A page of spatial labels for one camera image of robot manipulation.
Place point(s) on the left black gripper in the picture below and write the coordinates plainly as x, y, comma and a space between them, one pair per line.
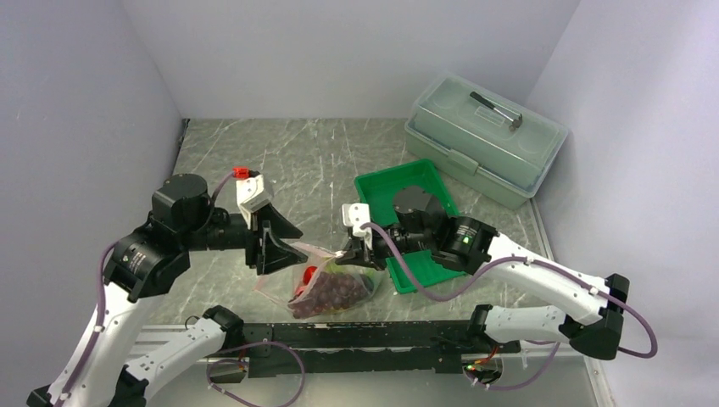
270, 254

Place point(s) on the pale green lidded storage box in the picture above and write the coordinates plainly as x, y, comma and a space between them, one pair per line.
490, 144

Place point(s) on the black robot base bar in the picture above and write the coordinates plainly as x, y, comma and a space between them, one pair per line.
349, 347

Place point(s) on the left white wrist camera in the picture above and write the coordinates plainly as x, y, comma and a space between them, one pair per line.
253, 192

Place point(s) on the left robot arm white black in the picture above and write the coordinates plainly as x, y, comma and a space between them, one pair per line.
136, 272

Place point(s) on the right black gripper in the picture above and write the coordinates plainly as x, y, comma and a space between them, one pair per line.
358, 253

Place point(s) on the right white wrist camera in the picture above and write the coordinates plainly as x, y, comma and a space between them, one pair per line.
355, 218

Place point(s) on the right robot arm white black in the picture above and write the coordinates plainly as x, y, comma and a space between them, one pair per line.
581, 310

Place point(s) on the red mango fruit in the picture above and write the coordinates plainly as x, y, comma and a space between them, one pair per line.
305, 280

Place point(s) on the purple grape bunch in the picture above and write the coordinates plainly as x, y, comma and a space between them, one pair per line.
331, 292

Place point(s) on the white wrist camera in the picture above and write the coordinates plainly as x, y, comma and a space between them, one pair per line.
355, 218
253, 192

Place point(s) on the clear zip top bag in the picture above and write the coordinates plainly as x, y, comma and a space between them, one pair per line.
280, 286

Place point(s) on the aluminium frame rail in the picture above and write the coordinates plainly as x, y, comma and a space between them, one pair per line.
138, 270

